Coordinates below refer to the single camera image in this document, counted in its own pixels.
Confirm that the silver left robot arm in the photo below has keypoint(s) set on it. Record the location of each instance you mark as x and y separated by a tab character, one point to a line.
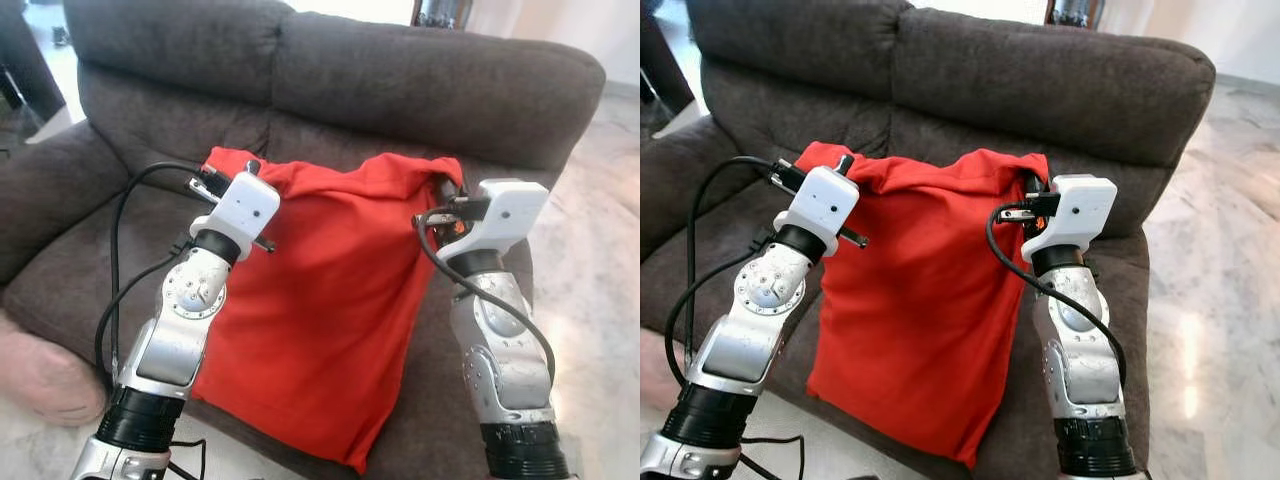
745	340
175	340

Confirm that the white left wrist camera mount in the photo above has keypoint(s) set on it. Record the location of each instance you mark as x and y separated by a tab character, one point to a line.
825	205
245	210

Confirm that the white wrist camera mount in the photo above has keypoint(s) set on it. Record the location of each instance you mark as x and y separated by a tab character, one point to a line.
1075	210
505	215
245	210
825	205

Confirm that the red pillow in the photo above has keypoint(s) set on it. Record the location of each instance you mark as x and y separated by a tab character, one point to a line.
320	300
920	300

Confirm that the dark wooden cabinet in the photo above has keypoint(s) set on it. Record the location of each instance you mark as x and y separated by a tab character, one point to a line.
660	60
20	50

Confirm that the dark brown fabric sofa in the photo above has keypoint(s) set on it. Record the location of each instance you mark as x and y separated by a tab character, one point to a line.
400	90
1050	90

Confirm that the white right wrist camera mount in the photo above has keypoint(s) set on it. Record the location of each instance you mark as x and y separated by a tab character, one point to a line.
505	215
1075	210

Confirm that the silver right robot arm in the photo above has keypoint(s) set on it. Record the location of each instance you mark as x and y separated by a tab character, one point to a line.
1080	350
500	350

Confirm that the pink soft cushion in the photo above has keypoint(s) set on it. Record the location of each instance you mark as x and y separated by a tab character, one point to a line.
45	380

